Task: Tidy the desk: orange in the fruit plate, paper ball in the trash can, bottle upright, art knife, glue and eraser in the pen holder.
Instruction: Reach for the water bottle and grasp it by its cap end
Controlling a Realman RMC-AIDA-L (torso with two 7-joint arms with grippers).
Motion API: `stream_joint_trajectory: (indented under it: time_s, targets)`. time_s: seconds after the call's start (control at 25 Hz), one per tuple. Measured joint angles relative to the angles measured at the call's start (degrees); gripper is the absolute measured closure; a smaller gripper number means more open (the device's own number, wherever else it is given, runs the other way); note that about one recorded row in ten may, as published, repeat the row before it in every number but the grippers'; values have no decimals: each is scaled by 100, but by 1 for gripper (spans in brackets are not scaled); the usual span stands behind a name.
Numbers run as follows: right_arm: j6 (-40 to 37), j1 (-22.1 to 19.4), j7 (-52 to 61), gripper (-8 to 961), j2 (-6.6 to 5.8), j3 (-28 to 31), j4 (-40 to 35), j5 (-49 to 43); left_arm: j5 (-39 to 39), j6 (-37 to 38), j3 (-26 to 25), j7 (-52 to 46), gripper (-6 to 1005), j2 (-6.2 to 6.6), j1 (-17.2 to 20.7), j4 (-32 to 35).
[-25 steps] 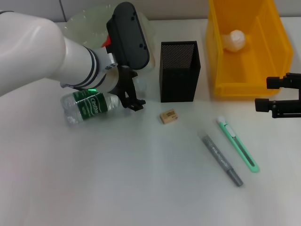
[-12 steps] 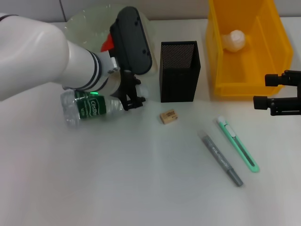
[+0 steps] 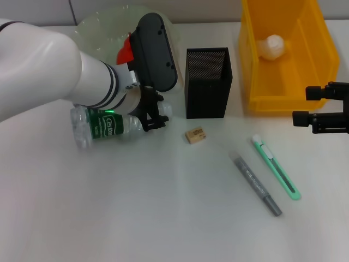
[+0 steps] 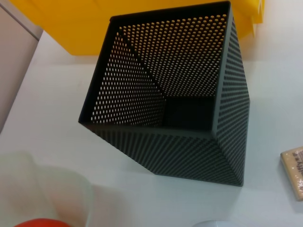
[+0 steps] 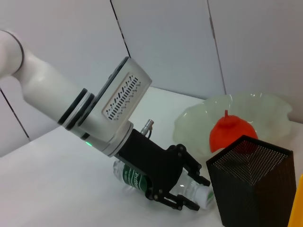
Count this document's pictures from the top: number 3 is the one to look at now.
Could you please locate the green utility knife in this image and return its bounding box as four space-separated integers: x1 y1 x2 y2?
251 134 302 201

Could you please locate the clear water bottle green label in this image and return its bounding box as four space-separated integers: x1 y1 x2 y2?
70 100 174 150

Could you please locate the black mesh pen holder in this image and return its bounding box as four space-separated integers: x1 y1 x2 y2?
184 47 234 120

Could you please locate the beige eraser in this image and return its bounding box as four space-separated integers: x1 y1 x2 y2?
185 126 207 145

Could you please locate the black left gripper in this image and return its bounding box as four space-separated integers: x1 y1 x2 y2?
130 86 169 133

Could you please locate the grey marker pen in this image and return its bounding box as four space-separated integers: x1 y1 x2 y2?
228 150 283 217

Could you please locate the translucent green glass fruit plate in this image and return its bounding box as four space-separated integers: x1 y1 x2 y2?
75 4 181 91

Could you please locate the red-orange toy orange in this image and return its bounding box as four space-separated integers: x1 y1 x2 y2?
116 32 134 66

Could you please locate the white paper ball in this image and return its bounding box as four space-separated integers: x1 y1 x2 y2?
256 34 290 60

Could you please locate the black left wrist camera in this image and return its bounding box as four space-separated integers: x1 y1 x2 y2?
129 13 179 92

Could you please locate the yellow plastic bin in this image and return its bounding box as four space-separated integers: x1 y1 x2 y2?
238 0 341 114

